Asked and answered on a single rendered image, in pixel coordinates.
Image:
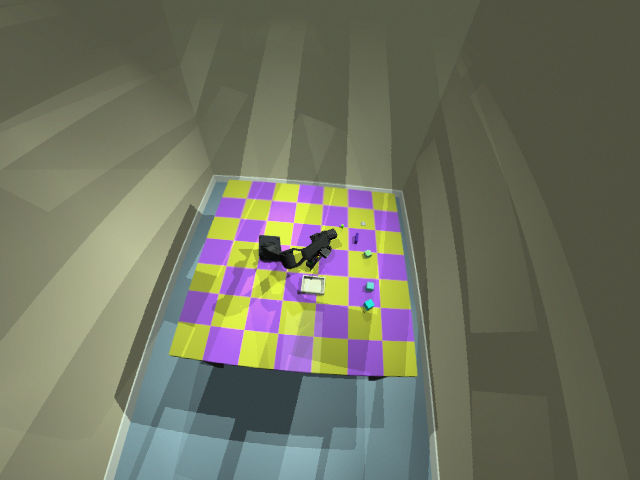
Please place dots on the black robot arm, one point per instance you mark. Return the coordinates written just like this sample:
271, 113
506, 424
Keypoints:
320, 244

